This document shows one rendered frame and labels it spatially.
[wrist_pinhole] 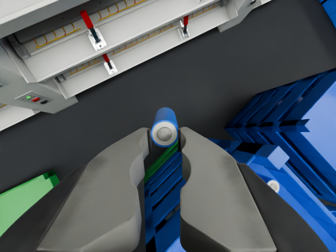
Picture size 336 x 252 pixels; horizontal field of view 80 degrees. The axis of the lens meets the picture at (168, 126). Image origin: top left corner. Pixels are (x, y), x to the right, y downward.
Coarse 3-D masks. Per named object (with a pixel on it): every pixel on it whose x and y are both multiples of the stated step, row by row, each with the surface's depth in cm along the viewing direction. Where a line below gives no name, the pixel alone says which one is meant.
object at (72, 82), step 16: (224, 0) 66; (192, 16) 67; (208, 16) 69; (224, 16) 70; (160, 32) 66; (176, 32) 68; (192, 32) 69; (128, 48) 64; (144, 48) 66; (160, 48) 67; (96, 64) 63; (112, 64) 63; (128, 64) 66; (64, 80) 62; (80, 80) 63; (96, 80) 65; (64, 96) 59
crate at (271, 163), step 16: (240, 144) 29; (256, 144) 26; (240, 160) 25; (256, 160) 25; (272, 160) 22; (272, 176) 30; (288, 176) 25; (288, 192) 30; (304, 192) 25; (304, 208) 30; (320, 208) 25; (176, 224) 25; (320, 224) 30; (160, 240) 25; (176, 240) 23
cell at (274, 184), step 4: (260, 176) 25; (264, 176) 24; (264, 180) 23; (268, 180) 23; (272, 180) 23; (276, 180) 23; (268, 184) 23; (272, 184) 23; (276, 184) 23; (272, 188) 23; (276, 188) 23; (276, 192) 23
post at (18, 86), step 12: (0, 48) 36; (0, 60) 34; (0, 72) 34; (12, 72) 36; (12, 84) 40; (24, 84) 42; (36, 84) 45; (48, 84) 51; (0, 96) 42; (12, 96) 45; (48, 96) 55; (60, 96) 59; (72, 96) 69; (36, 108) 59; (48, 108) 64; (60, 108) 70
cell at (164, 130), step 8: (160, 112) 16; (168, 112) 16; (160, 120) 12; (168, 120) 12; (152, 128) 13; (160, 128) 12; (168, 128) 12; (176, 128) 13; (152, 136) 13; (160, 136) 12; (168, 136) 12; (176, 136) 13; (160, 144) 13; (168, 144) 13
